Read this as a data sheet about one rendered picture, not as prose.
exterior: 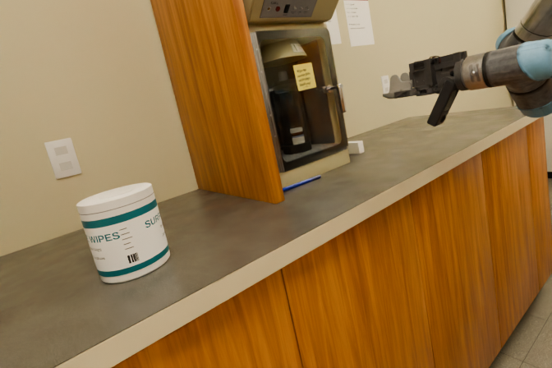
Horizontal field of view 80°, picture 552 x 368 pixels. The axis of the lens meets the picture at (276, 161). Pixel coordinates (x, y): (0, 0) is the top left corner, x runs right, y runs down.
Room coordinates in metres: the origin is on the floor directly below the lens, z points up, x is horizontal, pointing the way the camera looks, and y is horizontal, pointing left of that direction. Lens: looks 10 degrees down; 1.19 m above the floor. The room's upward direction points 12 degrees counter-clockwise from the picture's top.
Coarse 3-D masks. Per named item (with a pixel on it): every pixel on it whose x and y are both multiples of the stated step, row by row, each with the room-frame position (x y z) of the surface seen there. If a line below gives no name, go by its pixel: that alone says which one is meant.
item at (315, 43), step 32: (256, 32) 0.95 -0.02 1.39; (288, 32) 1.01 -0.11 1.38; (320, 32) 1.09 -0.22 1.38; (288, 64) 1.00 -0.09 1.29; (320, 64) 1.07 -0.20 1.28; (288, 96) 0.98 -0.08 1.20; (320, 96) 1.06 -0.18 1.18; (288, 128) 0.97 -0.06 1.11; (320, 128) 1.04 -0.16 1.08; (288, 160) 0.96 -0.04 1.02
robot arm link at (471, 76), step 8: (472, 56) 0.72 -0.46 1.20; (480, 56) 0.70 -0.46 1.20; (464, 64) 0.72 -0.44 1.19; (472, 64) 0.70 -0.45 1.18; (480, 64) 0.69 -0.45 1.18; (464, 72) 0.71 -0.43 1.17; (472, 72) 0.70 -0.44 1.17; (480, 72) 0.69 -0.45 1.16; (464, 80) 0.72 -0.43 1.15; (472, 80) 0.71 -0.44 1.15; (480, 80) 0.70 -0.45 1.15; (472, 88) 0.72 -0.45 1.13; (480, 88) 0.71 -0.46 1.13
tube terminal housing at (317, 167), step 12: (252, 24) 0.96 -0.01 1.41; (264, 24) 0.98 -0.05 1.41; (276, 24) 1.00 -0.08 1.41; (288, 24) 1.03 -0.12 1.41; (300, 24) 1.06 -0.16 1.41; (312, 24) 1.09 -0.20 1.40; (324, 24) 1.12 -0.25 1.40; (336, 156) 1.09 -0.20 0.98; (348, 156) 1.12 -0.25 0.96; (300, 168) 0.99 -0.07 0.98; (312, 168) 1.02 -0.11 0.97; (324, 168) 1.05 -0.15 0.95; (288, 180) 0.96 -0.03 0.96; (300, 180) 0.99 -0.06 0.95
